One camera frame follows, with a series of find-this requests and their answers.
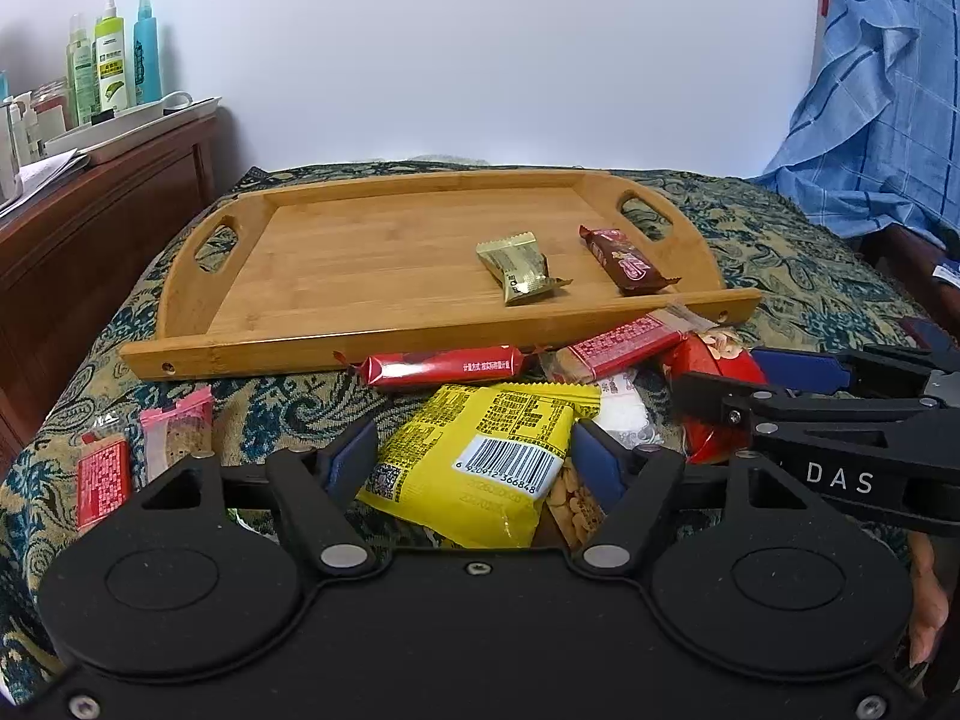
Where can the green snack packet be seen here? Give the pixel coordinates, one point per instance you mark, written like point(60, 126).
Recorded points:
point(234, 516)

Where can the tall teal bottle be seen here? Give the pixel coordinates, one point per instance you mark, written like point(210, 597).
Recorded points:
point(147, 52)

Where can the yellow snack packet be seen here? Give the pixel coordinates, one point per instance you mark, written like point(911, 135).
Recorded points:
point(450, 450)

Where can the dark wooden furniture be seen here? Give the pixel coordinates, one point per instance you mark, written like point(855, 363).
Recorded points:
point(900, 259)

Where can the gold snack packet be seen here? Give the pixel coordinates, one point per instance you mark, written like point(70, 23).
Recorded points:
point(517, 270)

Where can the long red snack bar packet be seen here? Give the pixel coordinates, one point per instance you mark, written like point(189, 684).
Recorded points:
point(442, 367)

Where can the red label cracker packet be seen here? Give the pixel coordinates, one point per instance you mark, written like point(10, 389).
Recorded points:
point(103, 476)
point(622, 345)

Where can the white candy packet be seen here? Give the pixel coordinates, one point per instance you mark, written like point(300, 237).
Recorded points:
point(626, 409)

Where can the white plastic tray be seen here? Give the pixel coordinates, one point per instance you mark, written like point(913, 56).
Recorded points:
point(135, 127)

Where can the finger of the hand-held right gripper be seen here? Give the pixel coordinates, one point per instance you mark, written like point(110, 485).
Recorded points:
point(799, 371)
point(720, 394)

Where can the white pump bottle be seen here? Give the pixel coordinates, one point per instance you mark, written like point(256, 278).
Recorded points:
point(26, 131)

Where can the white bottle green label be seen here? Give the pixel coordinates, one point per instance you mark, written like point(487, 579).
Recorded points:
point(112, 67)

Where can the brown chocolate bar packet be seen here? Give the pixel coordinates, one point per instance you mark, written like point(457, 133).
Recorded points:
point(626, 262)

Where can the pink cookie packet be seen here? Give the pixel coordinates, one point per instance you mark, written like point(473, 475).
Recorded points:
point(176, 427)

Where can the pale green spray bottle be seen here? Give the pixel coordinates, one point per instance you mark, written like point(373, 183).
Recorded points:
point(81, 75)

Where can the stack of papers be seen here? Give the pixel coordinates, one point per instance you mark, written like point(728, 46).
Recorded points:
point(37, 176)

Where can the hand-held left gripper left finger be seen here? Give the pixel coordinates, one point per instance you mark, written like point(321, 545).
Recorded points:
point(352, 461)

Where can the glass jar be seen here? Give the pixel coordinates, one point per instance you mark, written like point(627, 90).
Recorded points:
point(52, 105)

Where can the brown wooden dresser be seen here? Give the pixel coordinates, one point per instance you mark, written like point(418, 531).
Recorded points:
point(90, 240)

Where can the blue plaid cloth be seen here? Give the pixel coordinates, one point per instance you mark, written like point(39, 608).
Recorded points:
point(885, 105)

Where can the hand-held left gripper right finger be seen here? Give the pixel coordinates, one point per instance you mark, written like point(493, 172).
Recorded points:
point(600, 461)

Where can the patterned teal blanket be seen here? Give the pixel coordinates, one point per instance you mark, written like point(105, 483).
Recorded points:
point(787, 277)

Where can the wooden tray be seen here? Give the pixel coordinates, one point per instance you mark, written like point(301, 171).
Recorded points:
point(375, 262)

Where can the clear nut packet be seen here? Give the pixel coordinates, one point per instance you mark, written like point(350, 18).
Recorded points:
point(574, 510)

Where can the person's right hand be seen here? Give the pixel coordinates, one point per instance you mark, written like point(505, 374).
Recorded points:
point(930, 600)

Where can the red snack bag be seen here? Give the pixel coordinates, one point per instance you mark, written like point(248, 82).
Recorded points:
point(709, 356)

